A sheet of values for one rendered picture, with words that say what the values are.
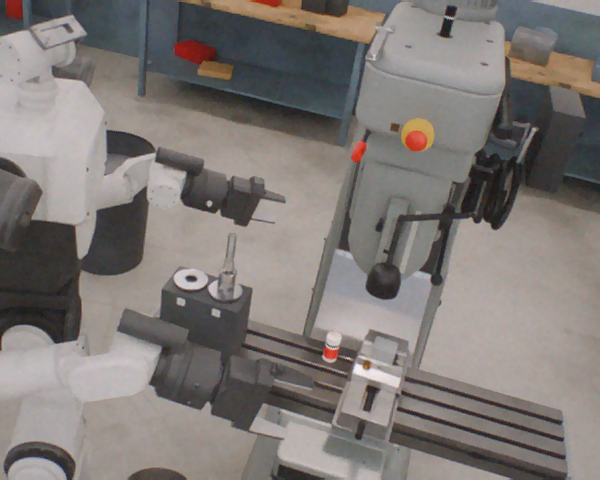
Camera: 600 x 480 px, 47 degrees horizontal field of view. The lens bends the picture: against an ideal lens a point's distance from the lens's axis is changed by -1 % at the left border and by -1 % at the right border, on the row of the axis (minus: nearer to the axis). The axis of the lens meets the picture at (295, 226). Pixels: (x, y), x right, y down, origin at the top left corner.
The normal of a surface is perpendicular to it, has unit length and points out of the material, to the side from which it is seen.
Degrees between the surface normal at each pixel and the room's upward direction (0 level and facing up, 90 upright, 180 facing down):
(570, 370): 0
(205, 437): 0
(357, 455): 0
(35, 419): 90
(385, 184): 90
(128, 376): 84
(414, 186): 90
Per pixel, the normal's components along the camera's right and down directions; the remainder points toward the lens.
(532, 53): -0.44, 0.42
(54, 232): 0.72, 0.55
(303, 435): 0.15, -0.84
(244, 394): 0.01, 0.44
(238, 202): 0.12, 0.64
